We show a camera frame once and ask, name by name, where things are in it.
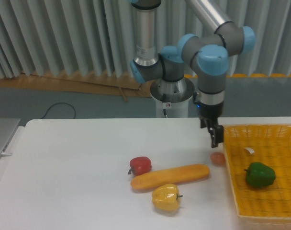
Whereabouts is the yellow bell pepper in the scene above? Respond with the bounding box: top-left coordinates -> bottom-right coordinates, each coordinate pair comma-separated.
152,184 -> 183,211

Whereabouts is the yellow wicker basket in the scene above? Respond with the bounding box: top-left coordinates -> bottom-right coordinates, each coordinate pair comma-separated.
224,124 -> 291,221

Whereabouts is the white paper tag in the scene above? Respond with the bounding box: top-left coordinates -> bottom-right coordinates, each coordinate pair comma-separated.
244,147 -> 255,155

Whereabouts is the green bell pepper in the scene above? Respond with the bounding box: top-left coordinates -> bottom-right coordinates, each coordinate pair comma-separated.
244,162 -> 276,188

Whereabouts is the brown egg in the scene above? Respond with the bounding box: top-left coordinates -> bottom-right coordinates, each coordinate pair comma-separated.
210,152 -> 226,166

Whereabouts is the black floor cable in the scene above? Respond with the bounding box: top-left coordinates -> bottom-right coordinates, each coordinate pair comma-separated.
39,102 -> 77,120

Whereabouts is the silver laptop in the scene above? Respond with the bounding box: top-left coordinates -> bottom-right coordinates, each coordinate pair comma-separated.
0,118 -> 20,158

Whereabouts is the orange bread loaf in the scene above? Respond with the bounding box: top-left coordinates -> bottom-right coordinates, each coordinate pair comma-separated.
130,164 -> 210,191

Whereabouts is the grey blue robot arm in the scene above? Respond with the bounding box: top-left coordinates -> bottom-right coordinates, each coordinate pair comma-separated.
130,0 -> 256,148

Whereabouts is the grey pleated curtain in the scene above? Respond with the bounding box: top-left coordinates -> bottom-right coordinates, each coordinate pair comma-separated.
0,0 -> 291,78

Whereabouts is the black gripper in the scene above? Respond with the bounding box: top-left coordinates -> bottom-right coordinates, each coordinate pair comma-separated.
198,102 -> 224,147

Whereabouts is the red bell pepper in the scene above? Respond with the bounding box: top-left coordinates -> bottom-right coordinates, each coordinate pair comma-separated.
128,156 -> 152,176

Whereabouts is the brown cardboard sheet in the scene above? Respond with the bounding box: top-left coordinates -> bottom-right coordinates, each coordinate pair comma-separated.
0,70 -> 151,102

